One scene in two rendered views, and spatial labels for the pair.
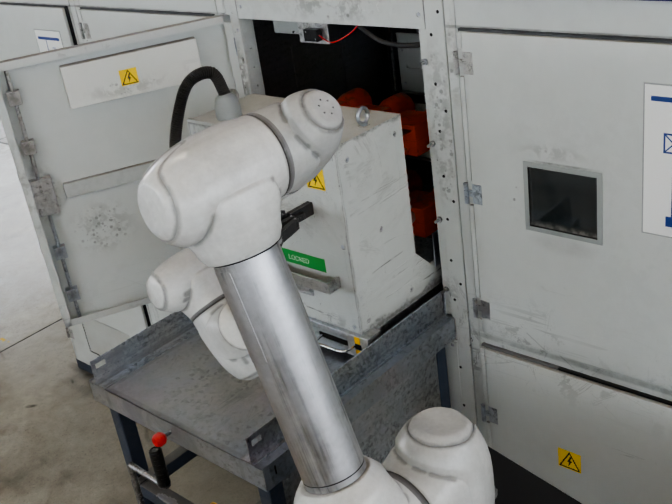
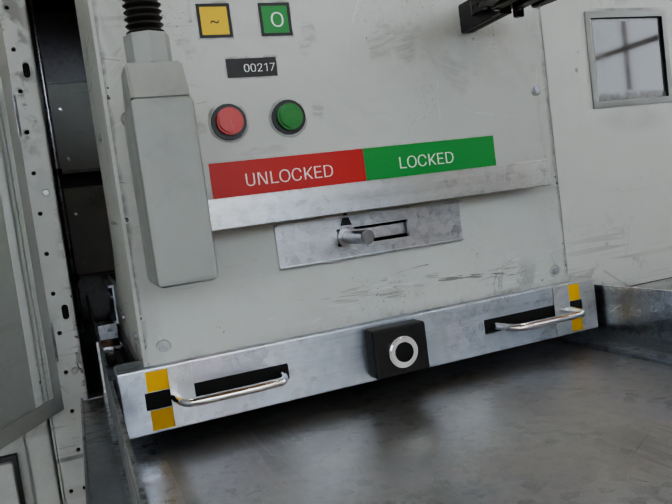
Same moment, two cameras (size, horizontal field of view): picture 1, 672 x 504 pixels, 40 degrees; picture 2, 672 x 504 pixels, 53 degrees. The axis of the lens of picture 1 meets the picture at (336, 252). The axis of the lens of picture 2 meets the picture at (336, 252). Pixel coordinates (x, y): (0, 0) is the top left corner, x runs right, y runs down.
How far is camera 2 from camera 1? 216 cm
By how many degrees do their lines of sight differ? 67
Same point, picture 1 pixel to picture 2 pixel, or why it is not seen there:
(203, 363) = (385, 488)
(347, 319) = (539, 260)
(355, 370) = (645, 318)
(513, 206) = (576, 80)
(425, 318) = not seen: hidden behind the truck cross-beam
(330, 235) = (508, 72)
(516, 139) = not seen: outside the picture
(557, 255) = (630, 134)
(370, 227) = not seen: hidden behind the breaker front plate
